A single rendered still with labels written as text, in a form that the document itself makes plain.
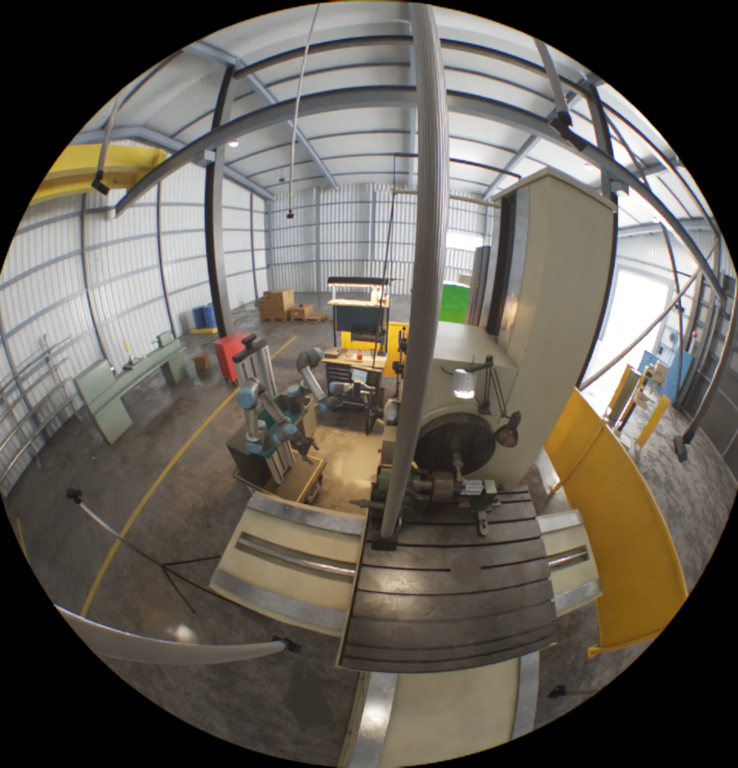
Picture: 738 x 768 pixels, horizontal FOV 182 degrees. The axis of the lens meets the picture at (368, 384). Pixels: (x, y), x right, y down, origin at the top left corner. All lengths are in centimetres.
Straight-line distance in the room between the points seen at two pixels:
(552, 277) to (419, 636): 194
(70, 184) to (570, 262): 866
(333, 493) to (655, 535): 347
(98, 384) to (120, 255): 562
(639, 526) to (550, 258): 247
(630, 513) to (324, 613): 276
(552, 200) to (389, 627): 227
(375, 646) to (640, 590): 240
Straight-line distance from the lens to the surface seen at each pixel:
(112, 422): 562
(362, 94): 498
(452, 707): 207
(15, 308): 912
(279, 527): 191
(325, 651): 244
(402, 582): 142
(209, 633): 281
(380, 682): 186
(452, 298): 536
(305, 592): 173
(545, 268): 135
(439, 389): 136
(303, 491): 249
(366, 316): 343
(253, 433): 161
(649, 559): 287
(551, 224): 139
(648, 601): 297
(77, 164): 703
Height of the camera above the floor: 239
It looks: 32 degrees down
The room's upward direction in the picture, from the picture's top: 1 degrees clockwise
